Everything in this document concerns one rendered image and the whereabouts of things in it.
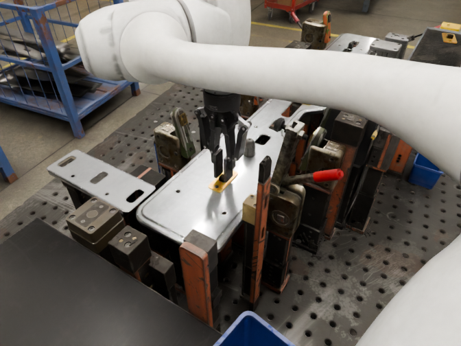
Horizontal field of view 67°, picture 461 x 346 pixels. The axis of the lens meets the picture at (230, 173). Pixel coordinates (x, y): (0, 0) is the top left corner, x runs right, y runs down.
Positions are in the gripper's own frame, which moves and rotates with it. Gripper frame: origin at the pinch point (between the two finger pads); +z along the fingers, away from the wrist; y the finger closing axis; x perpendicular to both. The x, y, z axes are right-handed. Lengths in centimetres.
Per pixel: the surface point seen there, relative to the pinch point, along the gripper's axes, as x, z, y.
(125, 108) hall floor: 125, 104, -184
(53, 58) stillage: 74, 40, -180
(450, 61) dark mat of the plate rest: 62, -11, 37
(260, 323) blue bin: -33.8, -11.2, 27.4
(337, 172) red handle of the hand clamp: -0.6, -10.1, 25.7
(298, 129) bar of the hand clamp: -0.8, -16.8, 17.2
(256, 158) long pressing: 11.7, 4.6, 2.9
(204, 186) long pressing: -4.3, 4.6, -2.8
